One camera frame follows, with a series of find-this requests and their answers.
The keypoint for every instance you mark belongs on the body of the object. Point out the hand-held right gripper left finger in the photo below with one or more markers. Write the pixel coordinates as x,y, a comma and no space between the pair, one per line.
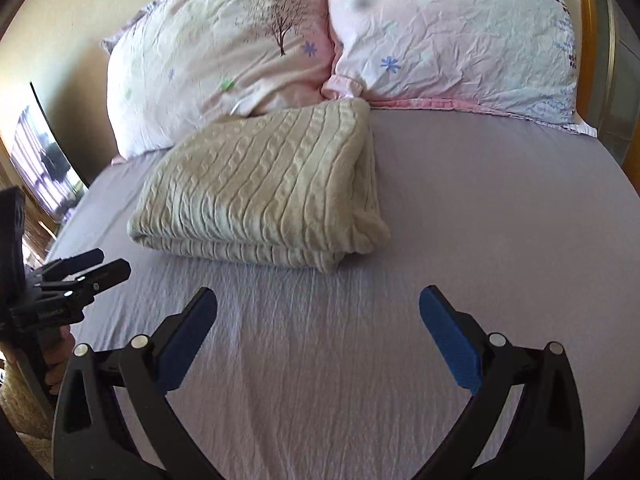
184,346

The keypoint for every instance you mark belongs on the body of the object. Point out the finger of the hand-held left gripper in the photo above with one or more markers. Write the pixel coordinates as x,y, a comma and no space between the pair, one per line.
80,260
107,275

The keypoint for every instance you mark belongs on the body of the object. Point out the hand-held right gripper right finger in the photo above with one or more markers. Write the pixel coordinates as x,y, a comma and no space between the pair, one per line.
448,346

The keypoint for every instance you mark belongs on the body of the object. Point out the person's left hand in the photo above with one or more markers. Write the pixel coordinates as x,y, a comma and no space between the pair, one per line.
59,355

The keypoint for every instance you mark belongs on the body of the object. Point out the flat screen television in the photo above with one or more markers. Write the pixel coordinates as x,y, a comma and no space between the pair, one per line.
45,160

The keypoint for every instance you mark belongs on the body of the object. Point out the bed with purple sheet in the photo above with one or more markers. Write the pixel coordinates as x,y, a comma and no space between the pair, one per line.
475,220

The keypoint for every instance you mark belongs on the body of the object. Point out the beige woven mat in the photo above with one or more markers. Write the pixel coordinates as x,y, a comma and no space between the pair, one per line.
22,410

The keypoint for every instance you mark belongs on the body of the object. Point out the pink tree print pillow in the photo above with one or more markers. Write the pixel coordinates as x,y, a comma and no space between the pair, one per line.
200,60

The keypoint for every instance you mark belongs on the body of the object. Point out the pink flower print pillow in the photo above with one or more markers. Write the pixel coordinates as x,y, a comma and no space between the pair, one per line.
450,30

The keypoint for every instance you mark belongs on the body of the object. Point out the wooden headboard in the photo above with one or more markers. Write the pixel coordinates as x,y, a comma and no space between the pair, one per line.
586,20

